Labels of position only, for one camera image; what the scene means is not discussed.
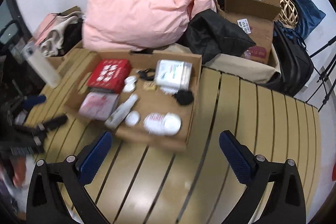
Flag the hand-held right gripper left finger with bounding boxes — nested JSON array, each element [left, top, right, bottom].
[[26, 131, 113, 224]]

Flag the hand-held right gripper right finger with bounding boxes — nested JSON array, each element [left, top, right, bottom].
[[219, 130, 307, 224]]

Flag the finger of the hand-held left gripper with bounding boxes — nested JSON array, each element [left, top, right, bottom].
[[22, 95, 47, 110], [37, 114, 68, 135]]

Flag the pink plastic packet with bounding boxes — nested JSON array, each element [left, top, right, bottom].
[[78, 92, 119, 121]]

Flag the white plastic bottle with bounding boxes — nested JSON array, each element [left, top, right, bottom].
[[104, 94, 139, 130]]

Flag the white round container red print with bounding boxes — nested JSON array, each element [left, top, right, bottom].
[[143, 113, 166, 135]]

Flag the black fluffy scrunchie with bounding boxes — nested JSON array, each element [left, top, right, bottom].
[[173, 90, 193, 106]]

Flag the shallow brown cardboard box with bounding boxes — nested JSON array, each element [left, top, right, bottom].
[[64, 50, 202, 153]]

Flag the black cable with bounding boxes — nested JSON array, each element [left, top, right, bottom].
[[137, 69, 156, 81]]

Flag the person's left hand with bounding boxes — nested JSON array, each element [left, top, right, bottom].
[[12, 157, 28, 188]]

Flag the cream bottle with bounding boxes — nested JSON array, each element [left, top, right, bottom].
[[22, 43, 62, 88]]

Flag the beige garment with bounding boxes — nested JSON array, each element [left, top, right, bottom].
[[39, 12, 83, 56]]

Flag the red flat box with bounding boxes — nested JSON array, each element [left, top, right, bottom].
[[87, 59, 132, 94]]

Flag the pink bag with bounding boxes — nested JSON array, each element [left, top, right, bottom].
[[34, 13, 62, 45]]

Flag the black garment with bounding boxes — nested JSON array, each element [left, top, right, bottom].
[[62, 21, 84, 52]]

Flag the beige fabric bin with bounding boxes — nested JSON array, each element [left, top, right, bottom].
[[202, 46, 281, 85]]

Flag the black suitcase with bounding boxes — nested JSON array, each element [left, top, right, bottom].
[[262, 25, 315, 97]]

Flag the black cloth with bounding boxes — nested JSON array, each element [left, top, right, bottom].
[[181, 9, 256, 64]]

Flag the black tripod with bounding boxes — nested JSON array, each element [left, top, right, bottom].
[[308, 38, 336, 113]]

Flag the open brown cardboard box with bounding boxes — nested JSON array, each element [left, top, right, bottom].
[[217, 0, 282, 65]]

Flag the pink duvet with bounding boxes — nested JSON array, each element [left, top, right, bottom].
[[82, 0, 218, 52]]

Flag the wicker basket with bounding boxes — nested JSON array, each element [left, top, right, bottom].
[[270, 0, 299, 29]]

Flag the blue fabric bag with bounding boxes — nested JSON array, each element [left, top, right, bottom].
[[285, 0, 326, 39]]

